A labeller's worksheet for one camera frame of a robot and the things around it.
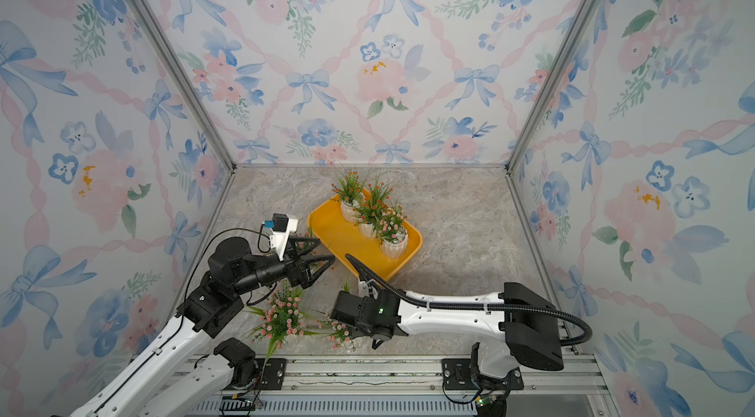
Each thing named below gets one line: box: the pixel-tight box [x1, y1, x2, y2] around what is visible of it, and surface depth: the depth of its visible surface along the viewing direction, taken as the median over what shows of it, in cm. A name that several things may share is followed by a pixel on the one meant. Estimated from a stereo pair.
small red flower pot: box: [331, 171, 363, 224], surface depth 99 cm
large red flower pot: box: [351, 182, 394, 239], surface depth 93 cm
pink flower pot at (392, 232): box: [376, 205, 410, 259], surface depth 88 cm
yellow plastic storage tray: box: [307, 193, 424, 283], surface depth 101 cm
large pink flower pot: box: [246, 283, 318, 378], surface depth 70 cm
